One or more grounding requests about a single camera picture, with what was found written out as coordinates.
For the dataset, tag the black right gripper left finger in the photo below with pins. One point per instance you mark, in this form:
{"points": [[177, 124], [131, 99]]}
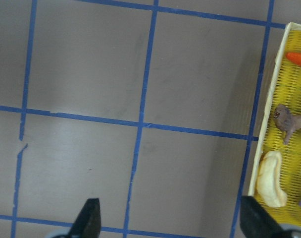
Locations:
{"points": [[88, 221]]}

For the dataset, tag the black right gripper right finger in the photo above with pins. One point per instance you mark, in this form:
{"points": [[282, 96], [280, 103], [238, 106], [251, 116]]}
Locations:
{"points": [[255, 222]]}

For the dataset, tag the cream toy banana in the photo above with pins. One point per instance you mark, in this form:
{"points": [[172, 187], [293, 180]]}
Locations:
{"points": [[268, 180]]}

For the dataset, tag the yellow plastic mesh tray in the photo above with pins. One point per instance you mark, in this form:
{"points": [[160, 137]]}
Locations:
{"points": [[285, 88]]}

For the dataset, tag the orange toy carrot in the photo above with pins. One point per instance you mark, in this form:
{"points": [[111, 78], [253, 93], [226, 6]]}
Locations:
{"points": [[294, 57]]}

